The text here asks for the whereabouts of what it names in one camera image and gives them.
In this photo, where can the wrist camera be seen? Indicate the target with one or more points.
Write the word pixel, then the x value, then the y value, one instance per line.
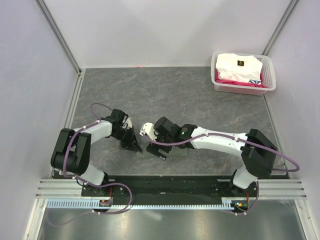
pixel 147 129
pixel 127 123

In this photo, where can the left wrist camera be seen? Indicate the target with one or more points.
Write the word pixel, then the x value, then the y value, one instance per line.
pixel 127 123

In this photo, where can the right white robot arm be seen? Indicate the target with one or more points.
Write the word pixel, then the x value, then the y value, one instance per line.
pixel 257 152

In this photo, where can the pink folded cloth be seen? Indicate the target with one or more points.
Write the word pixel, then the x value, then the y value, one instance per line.
pixel 235 82

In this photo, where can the white folded shirt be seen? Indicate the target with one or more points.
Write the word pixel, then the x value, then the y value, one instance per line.
pixel 239 68

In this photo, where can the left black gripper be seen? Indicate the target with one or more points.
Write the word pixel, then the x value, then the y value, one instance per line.
pixel 131 144

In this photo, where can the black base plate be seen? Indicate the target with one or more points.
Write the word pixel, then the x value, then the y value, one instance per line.
pixel 169 187

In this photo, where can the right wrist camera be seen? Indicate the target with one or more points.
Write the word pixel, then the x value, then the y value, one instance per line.
pixel 147 129

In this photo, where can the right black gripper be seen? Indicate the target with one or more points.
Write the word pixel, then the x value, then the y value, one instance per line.
pixel 154 149

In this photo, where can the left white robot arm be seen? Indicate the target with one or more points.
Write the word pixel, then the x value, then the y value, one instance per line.
pixel 71 154

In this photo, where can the white plastic basket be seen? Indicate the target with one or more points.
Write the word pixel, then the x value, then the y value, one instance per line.
pixel 268 77

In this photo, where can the light blue cable duct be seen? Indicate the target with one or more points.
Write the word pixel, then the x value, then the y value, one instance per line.
pixel 98 204

